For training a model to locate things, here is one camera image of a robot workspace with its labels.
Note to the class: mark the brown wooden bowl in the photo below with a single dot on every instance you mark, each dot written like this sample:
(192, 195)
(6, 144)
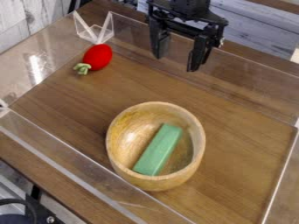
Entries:
(129, 134)

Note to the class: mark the clear acrylic corner bracket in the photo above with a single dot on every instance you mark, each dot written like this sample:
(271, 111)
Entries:
(96, 34)

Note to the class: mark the green rectangular block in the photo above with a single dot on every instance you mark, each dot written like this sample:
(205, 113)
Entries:
(157, 150)

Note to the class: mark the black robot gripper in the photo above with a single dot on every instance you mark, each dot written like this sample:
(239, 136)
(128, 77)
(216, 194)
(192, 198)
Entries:
(189, 18)

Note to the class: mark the red plush radish toy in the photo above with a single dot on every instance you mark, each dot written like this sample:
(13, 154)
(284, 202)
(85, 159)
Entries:
(95, 59)

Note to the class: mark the black table clamp mount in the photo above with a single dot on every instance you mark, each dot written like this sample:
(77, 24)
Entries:
(36, 213)

